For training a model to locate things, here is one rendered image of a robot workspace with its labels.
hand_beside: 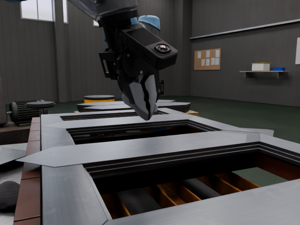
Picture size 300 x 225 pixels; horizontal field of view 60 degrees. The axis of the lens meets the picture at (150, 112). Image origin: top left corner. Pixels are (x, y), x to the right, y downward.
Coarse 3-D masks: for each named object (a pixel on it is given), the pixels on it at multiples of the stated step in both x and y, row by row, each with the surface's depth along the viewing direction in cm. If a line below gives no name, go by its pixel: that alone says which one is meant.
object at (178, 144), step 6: (156, 138) 87; (162, 138) 87; (168, 138) 87; (174, 138) 87; (180, 138) 87; (168, 144) 80; (174, 144) 80; (180, 144) 80; (186, 144) 80; (192, 144) 80; (180, 150) 74; (186, 150) 74
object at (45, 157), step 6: (42, 150) 73; (48, 150) 73; (30, 156) 68; (36, 156) 68; (42, 156) 68; (48, 156) 68; (30, 162) 63; (36, 162) 63; (42, 162) 63; (48, 162) 63; (54, 162) 63
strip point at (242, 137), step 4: (216, 132) 97; (220, 132) 97; (224, 132) 97; (228, 136) 90; (232, 136) 90; (236, 136) 90; (240, 136) 90; (244, 136) 90; (240, 140) 85; (244, 140) 85
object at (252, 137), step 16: (128, 112) 148; (160, 112) 152; (80, 128) 106; (96, 128) 108; (112, 128) 110; (128, 128) 113; (144, 128) 115; (208, 128) 109; (240, 144) 81; (256, 144) 84; (112, 160) 66; (128, 160) 67; (144, 160) 68; (160, 160) 70; (176, 160) 71; (192, 160) 73; (288, 160) 73; (96, 192) 50
